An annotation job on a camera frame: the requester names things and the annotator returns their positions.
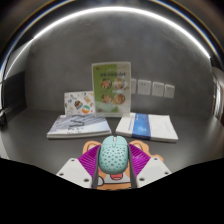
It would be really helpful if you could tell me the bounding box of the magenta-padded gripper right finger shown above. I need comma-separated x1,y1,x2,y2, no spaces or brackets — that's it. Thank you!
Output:
126,143,172,188

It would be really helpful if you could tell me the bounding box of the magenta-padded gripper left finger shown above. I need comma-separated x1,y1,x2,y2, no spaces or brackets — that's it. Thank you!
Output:
55,144,102,189

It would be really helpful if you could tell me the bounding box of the mint green computer mouse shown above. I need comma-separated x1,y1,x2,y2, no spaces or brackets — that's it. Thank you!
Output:
98,135,130,177

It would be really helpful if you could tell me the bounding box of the orange corgi-shaped mouse pad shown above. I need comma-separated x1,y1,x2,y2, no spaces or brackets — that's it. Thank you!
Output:
82,139,165,191

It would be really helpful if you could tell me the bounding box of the white book with blue stripe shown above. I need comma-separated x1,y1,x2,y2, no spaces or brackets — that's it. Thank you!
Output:
114,112,180,144

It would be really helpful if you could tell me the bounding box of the grey patterned book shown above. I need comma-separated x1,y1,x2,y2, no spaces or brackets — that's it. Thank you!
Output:
46,114,113,140

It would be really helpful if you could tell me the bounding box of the white sticker card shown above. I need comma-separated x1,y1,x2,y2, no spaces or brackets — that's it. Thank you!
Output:
63,90,96,117

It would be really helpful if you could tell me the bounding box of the green menu sign stand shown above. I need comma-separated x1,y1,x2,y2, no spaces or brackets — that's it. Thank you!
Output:
91,60,132,118

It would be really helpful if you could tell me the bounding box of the white wall socket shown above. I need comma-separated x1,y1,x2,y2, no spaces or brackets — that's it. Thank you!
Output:
151,81,165,98
137,79,152,96
163,84,176,100

